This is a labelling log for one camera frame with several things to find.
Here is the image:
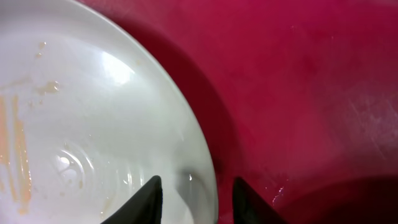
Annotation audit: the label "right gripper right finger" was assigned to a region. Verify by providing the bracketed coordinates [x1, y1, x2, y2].
[232, 177, 287, 224]

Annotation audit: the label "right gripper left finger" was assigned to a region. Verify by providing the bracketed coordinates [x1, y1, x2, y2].
[101, 175, 163, 224]

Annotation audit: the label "white round plate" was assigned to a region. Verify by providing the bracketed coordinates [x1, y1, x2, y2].
[1, 0, 218, 223]

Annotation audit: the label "red plastic tray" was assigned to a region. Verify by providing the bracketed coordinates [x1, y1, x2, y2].
[87, 0, 397, 223]

